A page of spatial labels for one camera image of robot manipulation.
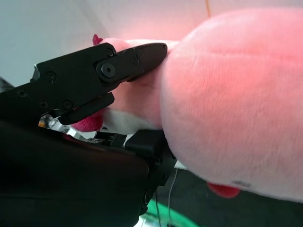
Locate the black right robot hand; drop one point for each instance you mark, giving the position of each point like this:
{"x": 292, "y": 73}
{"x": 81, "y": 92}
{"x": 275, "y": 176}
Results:
{"x": 59, "y": 177}

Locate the pink plush doll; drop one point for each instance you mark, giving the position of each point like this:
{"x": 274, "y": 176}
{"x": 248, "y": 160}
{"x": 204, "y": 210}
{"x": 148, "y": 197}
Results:
{"x": 225, "y": 94}

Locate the green cloth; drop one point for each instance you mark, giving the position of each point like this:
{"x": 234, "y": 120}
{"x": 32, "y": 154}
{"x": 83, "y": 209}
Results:
{"x": 151, "y": 208}

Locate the black cloth backdrop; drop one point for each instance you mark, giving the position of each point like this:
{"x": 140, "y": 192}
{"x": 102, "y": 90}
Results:
{"x": 236, "y": 212}

